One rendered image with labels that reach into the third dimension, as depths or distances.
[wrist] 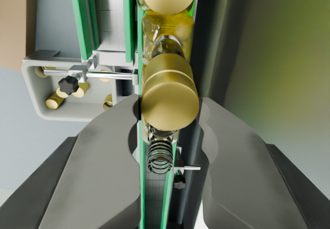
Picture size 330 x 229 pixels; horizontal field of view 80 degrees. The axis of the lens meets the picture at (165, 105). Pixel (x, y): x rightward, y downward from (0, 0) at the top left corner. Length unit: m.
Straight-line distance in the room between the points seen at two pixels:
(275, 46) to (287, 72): 0.04
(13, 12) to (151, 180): 0.58
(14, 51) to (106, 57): 0.27
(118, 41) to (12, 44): 0.30
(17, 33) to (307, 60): 0.58
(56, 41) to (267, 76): 0.52
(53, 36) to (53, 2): 0.08
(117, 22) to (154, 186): 0.52
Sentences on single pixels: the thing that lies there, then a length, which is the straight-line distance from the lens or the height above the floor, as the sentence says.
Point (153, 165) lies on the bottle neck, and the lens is 0.24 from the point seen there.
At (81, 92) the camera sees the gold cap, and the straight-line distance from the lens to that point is 0.59.
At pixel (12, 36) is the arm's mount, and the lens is 0.63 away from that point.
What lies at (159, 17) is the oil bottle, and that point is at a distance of 0.22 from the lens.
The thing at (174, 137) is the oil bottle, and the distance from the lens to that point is 0.27.
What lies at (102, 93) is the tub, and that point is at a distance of 0.62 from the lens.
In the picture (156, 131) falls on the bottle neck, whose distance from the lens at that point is 0.19.
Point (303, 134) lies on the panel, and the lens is 0.21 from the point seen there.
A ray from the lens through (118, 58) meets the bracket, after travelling 0.44.
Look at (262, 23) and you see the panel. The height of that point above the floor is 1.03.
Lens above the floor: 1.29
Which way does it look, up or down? 57 degrees down
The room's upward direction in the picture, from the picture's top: 179 degrees clockwise
